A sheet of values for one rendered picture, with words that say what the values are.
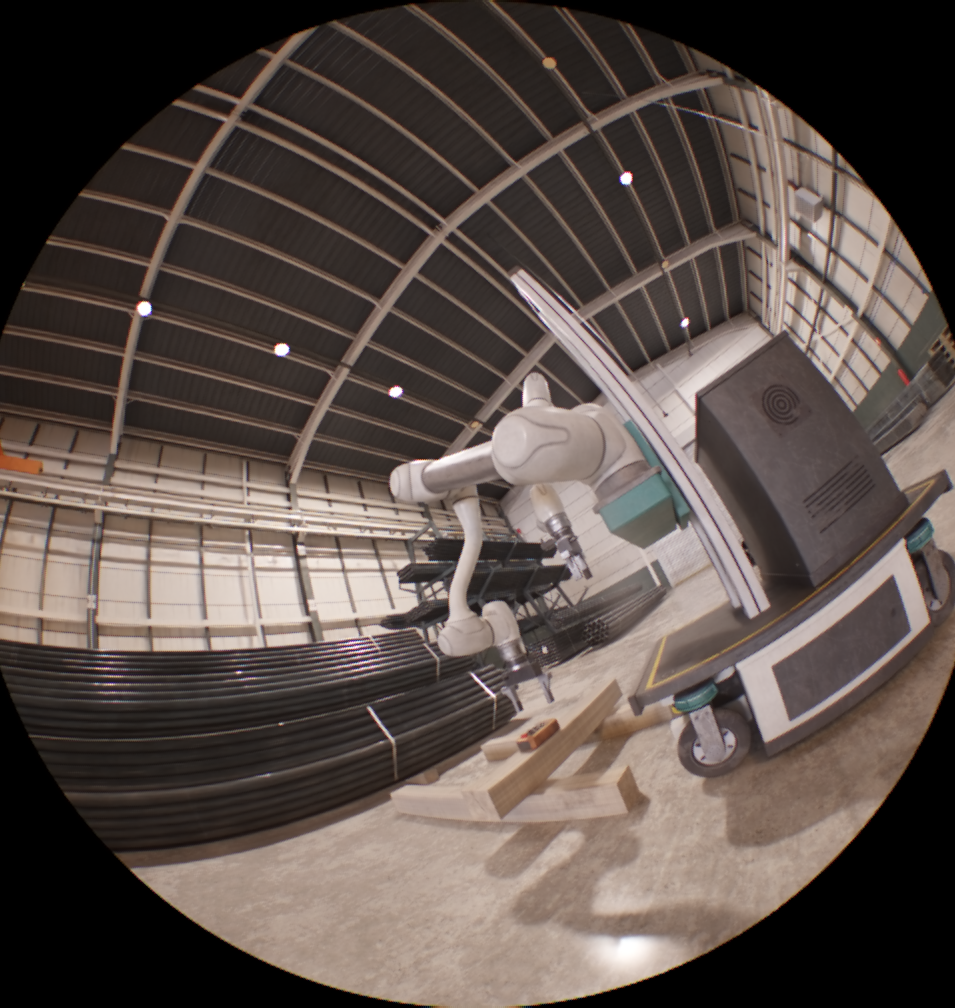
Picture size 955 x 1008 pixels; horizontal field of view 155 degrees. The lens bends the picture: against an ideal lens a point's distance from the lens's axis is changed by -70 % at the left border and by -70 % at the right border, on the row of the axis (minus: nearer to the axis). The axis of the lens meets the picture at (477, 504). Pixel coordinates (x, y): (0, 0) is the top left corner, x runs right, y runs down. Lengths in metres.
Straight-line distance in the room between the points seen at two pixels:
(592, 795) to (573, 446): 0.84
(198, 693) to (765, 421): 2.28
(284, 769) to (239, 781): 0.24
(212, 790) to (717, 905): 1.64
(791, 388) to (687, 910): 1.02
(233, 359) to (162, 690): 9.39
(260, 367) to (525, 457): 10.21
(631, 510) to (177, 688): 1.95
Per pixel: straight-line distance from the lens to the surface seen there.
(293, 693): 2.00
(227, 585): 10.04
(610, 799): 0.99
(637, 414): 1.01
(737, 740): 0.93
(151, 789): 1.80
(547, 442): 0.67
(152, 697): 1.92
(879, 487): 0.97
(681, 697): 0.86
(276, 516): 10.45
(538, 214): 11.09
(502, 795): 1.01
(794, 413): 0.93
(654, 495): 0.77
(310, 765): 1.85
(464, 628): 1.11
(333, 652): 2.70
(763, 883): 0.67
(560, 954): 0.70
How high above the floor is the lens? 0.52
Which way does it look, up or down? 25 degrees up
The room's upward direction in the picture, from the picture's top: 23 degrees counter-clockwise
